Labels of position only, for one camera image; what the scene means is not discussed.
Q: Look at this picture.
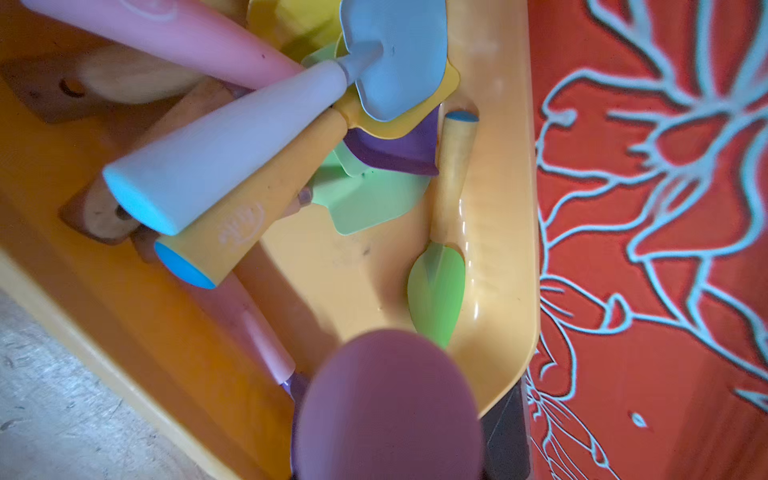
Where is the light green shovel blade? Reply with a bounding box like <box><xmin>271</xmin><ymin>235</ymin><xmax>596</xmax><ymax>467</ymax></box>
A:
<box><xmin>309</xmin><ymin>142</ymin><xmax>430</xmax><ymax>236</ymax></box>

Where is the blue shovel white handle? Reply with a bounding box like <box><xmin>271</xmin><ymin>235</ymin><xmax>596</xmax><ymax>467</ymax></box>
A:
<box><xmin>102</xmin><ymin>1</ymin><xmax>448</xmax><ymax>235</ymax></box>

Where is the pink handled tool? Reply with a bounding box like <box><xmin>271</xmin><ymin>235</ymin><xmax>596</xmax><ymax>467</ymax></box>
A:
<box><xmin>292</xmin><ymin>329</ymin><xmax>484</xmax><ymax>479</ymax></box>

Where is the pink handle in box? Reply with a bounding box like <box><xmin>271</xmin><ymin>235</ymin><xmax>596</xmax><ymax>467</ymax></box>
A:
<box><xmin>23</xmin><ymin>0</ymin><xmax>303</xmax><ymax>90</ymax></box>

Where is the yellow shovel yellow handle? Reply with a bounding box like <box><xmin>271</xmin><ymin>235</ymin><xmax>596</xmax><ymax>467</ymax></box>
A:
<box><xmin>154</xmin><ymin>62</ymin><xmax>462</xmax><ymax>290</ymax></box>

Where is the small green shovel wooden handle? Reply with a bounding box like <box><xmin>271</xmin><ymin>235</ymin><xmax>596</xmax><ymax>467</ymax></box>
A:
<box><xmin>407</xmin><ymin>110</ymin><xmax>479</xmax><ymax>348</ymax></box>

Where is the purple shovel blade in box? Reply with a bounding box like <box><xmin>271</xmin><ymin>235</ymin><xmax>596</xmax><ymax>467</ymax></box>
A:
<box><xmin>344</xmin><ymin>107</ymin><xmax>440</xmax><ymax>177</ymax></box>

